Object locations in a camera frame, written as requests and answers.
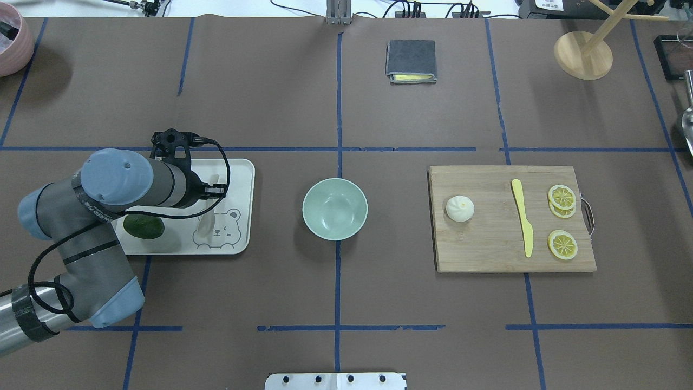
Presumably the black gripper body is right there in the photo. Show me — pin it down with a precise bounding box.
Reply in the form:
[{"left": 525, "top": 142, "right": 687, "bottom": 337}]
[{"left": 149, "top": 128, "right": 202, "bottom": 166}]

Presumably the white plastic spoon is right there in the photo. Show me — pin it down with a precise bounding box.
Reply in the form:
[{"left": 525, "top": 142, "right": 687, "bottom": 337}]
[{"left": 197, "top": 198, "right": 218, "bottom": 239}]

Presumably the white steamed bun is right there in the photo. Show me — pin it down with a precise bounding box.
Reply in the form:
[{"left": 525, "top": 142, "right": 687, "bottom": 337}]
[{"left": 445, "top": 195, "right": 475, "bottom": 223}]

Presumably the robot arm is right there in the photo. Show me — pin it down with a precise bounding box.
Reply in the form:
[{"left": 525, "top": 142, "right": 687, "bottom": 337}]
[{"left": 2, "top": 129, "right": 228, "bottom": 356}]

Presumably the pink bowl with ice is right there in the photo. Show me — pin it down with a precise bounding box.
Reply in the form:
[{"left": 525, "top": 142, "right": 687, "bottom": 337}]
[{"left": 1, "top": 2, "right": 35, "bottom": 77}]

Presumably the mint green bowl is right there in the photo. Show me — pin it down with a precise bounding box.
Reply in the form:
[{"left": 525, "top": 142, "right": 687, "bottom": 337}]
[{"left": 302, "top": 178, "right": 369, "bottom": 241}]

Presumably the white bear tray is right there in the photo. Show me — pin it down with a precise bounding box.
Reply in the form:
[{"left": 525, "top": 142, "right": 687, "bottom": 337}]
[{"left": 112, "top": 159, "right": 255, "bottom": 255}]

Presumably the black tripod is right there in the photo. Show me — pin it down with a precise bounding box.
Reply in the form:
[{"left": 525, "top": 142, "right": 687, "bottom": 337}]
[{"left": 106, "top": 0, "right": 161, "bottom": 17}]

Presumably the grey folded cloth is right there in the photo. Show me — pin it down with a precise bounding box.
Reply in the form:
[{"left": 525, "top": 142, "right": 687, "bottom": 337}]
[{"left": 384, "top": 40, "right": 437, "bottom": 85}]

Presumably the bamboo cutting board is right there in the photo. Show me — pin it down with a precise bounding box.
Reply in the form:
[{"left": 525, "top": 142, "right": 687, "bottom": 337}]
[{"left": 428, "top": 165, "right": 597, "bottom": 272}]

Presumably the yellow plastic knife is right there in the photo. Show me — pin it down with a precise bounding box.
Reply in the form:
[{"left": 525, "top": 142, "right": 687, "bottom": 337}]
[{"left": 511, "top": 178, "right": 534, "bottom": 258}]

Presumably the lemon slice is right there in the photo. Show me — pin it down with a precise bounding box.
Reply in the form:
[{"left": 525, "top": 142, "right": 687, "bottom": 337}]
[
  {"left": 547, "top": 230, "right": 578, "bottom": 260},
  {"left": 547, "top": 184, "right": 577, "bottom": 210},
  {"left": 549, "top": 204, "right": 577, "bottom": 219}
]

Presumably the wooden mug tree stand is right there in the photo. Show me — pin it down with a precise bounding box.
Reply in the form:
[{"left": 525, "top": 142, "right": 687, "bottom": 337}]
[{"left": 553, "top": 1, "right": 669, "bottom": 81}]

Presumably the dark wooden tray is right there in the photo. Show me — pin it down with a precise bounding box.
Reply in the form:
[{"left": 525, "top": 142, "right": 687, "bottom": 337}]
[{"left": 653, "top": 35, "right": 692, "bottom": 81}]

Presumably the metal scoop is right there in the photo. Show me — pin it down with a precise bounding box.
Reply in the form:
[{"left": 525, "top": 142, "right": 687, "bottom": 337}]
[{"left": 681, "top": 69, "right": 693, "bottom": 155}]

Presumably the aluminium frame post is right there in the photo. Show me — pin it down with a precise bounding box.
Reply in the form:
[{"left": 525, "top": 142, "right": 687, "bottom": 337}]
[{"left": 326, "top": 0, "right": 353, "bottom": 25}]

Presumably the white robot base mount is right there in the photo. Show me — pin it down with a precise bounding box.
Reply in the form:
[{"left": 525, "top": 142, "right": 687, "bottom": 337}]
[{"left": 264, "top": 371, "right": 408, "bottom": 389}]

